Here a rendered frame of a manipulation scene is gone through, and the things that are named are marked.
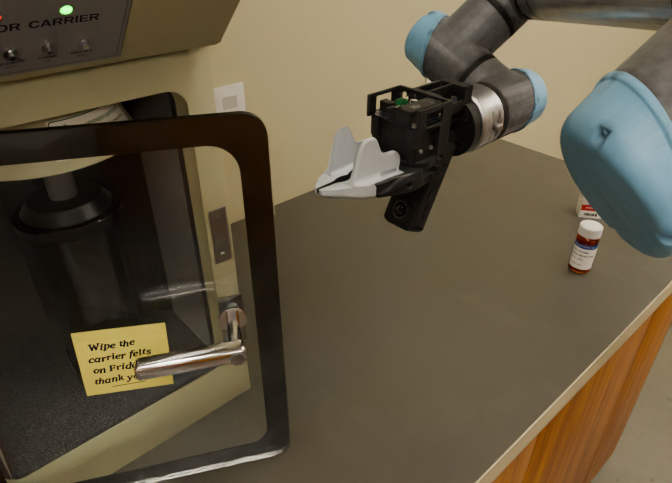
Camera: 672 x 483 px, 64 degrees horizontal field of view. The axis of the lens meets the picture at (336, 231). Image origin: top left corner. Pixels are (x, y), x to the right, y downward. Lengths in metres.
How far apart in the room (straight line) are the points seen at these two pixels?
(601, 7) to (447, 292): 0.53
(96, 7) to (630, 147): 0.35
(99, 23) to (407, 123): 0.28
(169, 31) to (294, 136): 0.77
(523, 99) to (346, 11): 0.63
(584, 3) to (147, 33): 0.42
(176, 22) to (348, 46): 0.82
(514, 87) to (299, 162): 0.66
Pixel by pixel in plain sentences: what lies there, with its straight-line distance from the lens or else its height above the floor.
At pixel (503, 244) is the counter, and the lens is 1.11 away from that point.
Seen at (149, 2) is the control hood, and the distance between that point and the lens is 0.43.
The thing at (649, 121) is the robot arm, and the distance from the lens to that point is 0.37.
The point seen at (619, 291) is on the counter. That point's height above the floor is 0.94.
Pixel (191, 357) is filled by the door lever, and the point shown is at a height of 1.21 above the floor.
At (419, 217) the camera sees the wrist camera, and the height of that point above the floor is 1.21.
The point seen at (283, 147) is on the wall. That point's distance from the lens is 1.20.
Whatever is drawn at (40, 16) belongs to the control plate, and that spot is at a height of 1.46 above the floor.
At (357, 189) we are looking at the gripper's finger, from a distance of 0.51.
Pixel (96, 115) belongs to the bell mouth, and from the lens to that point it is 0.55.
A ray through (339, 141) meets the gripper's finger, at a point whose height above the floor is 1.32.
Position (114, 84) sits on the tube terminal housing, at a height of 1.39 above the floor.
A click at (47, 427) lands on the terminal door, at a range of 0.59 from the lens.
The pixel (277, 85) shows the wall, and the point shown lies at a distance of 1.15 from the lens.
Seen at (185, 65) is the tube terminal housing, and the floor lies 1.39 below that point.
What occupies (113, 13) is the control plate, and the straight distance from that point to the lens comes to 0.43.
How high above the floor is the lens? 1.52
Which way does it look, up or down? 32 degrees down
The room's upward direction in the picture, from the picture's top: straight up
